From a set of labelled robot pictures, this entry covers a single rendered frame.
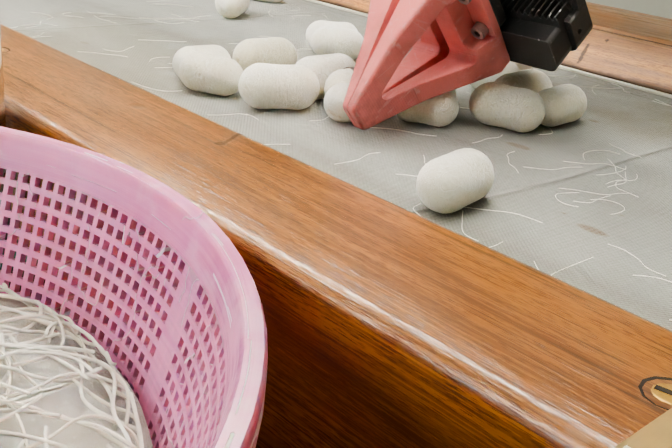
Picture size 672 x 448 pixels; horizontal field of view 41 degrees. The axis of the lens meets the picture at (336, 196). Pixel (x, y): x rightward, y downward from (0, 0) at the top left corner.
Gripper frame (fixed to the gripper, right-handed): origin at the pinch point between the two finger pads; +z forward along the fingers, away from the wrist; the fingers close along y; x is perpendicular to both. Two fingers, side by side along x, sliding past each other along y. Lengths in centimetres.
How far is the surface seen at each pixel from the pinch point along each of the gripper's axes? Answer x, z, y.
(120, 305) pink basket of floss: -9.0, 13.3, 7.0
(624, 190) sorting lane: 4.1, -2.5, 10.2
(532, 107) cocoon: 4.4, -5.2, 3.9
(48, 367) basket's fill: -9.6, 15.6, 7.1
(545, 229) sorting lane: 0.1, 2.2, 10.7
